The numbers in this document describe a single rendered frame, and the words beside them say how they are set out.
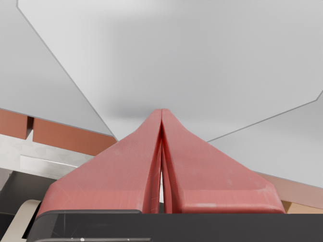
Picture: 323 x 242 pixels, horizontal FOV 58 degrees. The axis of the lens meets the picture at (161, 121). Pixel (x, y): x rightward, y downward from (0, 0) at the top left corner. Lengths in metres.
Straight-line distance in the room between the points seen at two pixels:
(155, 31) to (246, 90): 0.07
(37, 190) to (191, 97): 0.81
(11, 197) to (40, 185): 0.08
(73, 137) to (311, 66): 0.17
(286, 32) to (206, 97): 0.06
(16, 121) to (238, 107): 0.16
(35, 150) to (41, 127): 0.22
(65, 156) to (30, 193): 0.50
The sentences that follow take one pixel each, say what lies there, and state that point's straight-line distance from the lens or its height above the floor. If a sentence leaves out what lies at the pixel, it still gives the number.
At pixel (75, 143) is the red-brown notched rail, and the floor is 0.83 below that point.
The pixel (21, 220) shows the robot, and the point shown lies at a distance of 0.54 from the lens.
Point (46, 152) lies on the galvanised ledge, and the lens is 0.46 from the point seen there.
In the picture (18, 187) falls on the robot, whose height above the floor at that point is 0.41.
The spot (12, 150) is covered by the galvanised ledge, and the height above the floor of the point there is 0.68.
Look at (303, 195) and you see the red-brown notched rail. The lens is 0.30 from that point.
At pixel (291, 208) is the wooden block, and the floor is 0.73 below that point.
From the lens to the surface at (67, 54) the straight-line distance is 0.18.
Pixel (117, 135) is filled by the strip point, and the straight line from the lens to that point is 0.20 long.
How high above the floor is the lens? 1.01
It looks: 56 degrees down
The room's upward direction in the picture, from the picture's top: 179 degrees counter-clockwise
